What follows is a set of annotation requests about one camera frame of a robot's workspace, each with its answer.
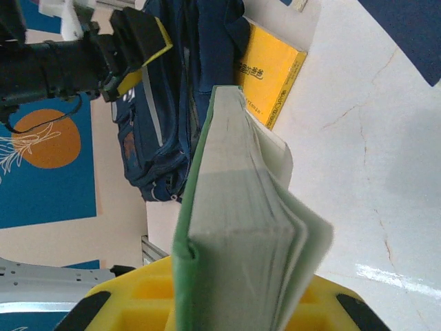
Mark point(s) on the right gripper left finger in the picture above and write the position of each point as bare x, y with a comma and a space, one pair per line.
138, 303

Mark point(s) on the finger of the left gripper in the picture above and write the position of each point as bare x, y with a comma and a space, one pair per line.
138, 38
129, 81

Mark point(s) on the navy blue backpack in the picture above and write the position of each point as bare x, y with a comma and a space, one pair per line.
165, 113

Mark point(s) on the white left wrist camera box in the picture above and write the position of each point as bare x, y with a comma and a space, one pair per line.
69, 20

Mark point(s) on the green card packet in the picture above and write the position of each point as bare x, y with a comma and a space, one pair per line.
234, 207

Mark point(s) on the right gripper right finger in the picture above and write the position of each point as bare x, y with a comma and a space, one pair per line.
327, 310

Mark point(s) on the blue book white text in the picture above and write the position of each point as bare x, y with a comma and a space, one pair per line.
297, 4

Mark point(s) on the navy book yellow label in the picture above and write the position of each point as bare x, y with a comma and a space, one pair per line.
406, 31

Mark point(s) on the aluminium side rail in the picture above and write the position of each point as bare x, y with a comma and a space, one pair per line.
153, 250

